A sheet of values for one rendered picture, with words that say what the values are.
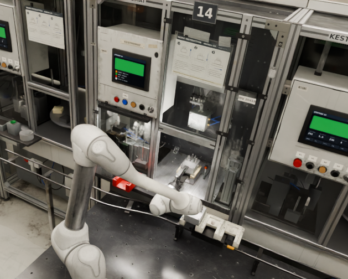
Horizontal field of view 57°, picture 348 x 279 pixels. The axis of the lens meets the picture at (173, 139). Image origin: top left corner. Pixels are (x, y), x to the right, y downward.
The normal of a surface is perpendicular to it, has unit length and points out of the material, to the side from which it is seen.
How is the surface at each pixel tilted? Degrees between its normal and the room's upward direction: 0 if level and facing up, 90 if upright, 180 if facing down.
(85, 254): 6
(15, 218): 0
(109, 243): 0
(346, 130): 90
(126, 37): 90
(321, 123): 90
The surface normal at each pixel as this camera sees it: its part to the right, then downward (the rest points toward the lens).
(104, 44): -0.42, 0.41
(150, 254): 0.11, -0.86
